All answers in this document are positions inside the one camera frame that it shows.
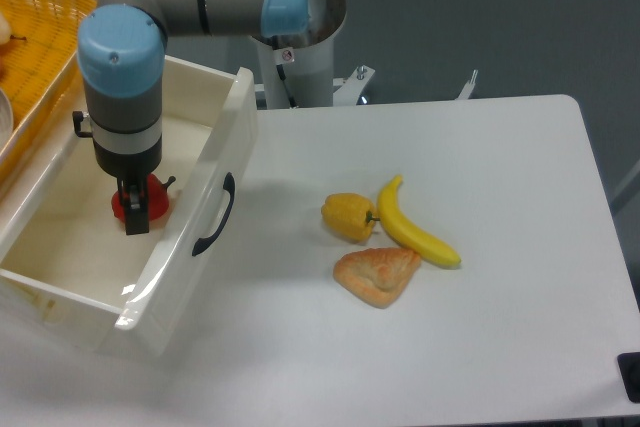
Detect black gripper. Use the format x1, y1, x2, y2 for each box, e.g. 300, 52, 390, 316
93, 141, 162, 236

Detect red bell pepper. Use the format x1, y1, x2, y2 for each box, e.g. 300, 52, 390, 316
111, 174, 176, 222

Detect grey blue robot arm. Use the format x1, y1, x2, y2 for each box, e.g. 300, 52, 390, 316
77, 0, 309, 235

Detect white open drawer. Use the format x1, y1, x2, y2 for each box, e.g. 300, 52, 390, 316
1, 57, 257, 354

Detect white drawer cabinet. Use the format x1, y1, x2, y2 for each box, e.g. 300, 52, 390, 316
0, 17, 140, 328

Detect yellow bell pepper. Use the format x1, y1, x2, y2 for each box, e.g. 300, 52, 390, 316
321, 193, 379, 242

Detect metal bowl edge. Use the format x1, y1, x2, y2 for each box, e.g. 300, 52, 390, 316
0, 89, 14, 149

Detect yellow woven basket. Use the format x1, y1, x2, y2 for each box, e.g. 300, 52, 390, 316
1, 0, 97, 181

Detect pear in basket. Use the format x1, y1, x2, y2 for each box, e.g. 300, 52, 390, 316
0, 12, 28, 55

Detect triangular pastry bread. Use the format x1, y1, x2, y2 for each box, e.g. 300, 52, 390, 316
333, 248, 421, 309

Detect yellow banana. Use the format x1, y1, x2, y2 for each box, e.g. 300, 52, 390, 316
377, 175, 461, 269

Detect black corner object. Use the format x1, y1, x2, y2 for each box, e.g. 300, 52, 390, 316
617, 352, 640, 404

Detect black drawer handle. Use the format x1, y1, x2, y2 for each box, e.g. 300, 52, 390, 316
191, 172, 236, 257

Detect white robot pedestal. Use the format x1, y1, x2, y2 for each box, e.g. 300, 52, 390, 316
252, 0, 346, 109

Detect white table frame bracket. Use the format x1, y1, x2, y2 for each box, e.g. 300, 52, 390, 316
254, 64, 480, 109

